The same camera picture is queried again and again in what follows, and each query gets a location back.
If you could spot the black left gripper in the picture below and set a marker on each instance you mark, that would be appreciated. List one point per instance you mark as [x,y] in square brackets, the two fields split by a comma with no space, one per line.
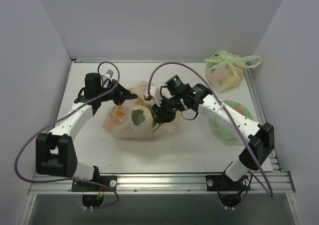
[119,94]

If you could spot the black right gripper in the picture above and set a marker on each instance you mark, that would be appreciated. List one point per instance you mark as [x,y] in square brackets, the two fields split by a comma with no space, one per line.
[161,113]

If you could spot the green netted fake melon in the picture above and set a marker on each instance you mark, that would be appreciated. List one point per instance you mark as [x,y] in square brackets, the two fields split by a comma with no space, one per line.
[141,116]

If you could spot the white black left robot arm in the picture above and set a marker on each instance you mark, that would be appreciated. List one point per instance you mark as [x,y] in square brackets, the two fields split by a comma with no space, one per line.
[55,151]

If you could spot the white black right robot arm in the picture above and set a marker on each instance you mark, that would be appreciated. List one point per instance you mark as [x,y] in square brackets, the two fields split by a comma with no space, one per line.
[259,137]

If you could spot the tied green bag of fruit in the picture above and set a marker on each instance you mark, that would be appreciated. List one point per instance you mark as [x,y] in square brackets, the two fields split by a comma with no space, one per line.
[225,70]

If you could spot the pale green scalloped plate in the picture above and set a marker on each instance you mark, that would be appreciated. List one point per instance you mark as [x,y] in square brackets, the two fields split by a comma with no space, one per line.
[224,133]

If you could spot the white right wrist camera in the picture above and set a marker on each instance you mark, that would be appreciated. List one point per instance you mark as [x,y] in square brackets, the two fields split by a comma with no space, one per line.
[153,93]

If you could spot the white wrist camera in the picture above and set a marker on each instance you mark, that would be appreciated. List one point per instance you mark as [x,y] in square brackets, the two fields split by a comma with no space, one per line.
[108,75]
[153,93]

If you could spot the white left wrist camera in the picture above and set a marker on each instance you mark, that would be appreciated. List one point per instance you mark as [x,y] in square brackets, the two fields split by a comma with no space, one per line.
[108,75]

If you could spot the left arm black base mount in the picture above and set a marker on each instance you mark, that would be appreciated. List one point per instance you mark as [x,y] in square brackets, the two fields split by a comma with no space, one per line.
[107,180]

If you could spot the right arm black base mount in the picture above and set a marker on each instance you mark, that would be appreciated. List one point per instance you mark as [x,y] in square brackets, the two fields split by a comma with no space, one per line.
[221,183]

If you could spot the aluminium table edge rail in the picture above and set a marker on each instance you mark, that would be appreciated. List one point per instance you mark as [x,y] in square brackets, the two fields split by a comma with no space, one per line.
[151,184]

